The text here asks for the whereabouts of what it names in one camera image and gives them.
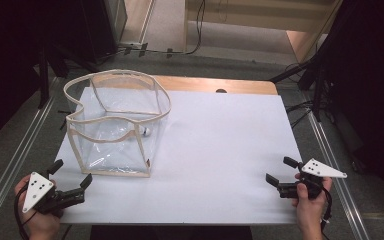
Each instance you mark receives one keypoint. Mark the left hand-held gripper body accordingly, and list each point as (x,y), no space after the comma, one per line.
(38,191)

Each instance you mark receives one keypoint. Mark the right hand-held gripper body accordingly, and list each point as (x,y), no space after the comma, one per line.
(320,170)

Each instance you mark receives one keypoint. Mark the transparent storage box beige trim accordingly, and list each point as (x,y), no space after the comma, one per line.
(113,150)

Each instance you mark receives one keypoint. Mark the white shuttlecock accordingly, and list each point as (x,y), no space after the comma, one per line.
(146,131)

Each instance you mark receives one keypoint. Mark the person's left hand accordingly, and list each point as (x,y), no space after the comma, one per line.
(40,228)

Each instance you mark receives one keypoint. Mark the person's right hand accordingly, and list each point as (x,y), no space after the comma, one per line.
(310,213)

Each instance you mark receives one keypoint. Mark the white table mat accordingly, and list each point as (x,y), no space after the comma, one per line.
(226,150)

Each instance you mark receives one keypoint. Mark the black metal stand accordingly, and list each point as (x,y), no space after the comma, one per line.
(317,90)

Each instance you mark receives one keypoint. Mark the person's dark clothing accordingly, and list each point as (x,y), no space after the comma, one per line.
(170,233)

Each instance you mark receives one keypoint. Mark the black curtain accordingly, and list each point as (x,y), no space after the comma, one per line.
(370,83)
(6,66)

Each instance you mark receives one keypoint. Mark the light wooden furniture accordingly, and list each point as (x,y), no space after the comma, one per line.
(260,20)

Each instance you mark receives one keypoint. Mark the black cabinet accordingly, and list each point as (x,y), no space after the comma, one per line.
(103,26)

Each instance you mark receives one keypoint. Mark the metal floor rail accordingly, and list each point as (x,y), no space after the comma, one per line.
(16,160)
(333,160)

